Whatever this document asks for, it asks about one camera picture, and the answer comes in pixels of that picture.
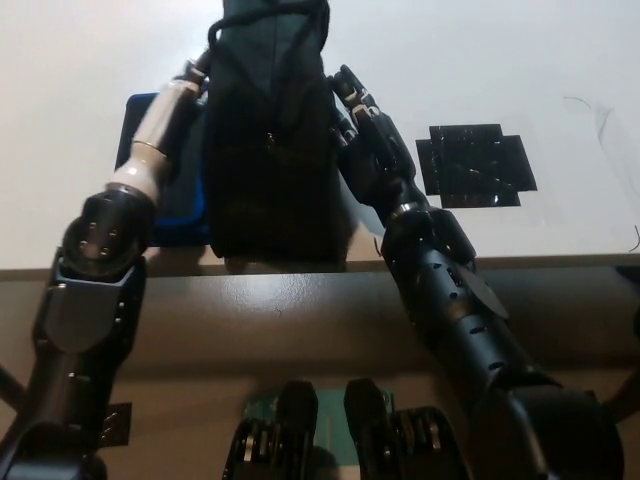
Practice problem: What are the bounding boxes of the black lunch bag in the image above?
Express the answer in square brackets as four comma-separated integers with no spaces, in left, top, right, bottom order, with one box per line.
[205,0,352,265]

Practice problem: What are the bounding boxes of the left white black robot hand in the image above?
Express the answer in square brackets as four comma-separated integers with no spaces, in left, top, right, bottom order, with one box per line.
[131,58,212,155]

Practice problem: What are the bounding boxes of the black table leg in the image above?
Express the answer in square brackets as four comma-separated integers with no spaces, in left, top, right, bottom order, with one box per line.
[0,363,27,417]

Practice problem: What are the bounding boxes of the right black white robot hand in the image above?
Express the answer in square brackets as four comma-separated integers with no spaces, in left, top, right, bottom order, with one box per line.
[324,63,432,217]

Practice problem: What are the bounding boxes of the black blue-trimmed notebook pouch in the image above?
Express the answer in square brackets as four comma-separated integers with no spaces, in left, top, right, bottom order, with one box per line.
[113,90,212,248]

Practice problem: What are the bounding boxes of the black tape cross marker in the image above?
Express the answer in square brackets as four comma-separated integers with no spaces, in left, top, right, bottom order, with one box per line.
[414,121,540,210]

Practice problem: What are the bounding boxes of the robot legs and feet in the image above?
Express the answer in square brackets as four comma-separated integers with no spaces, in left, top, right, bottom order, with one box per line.
[222,378,472,480]

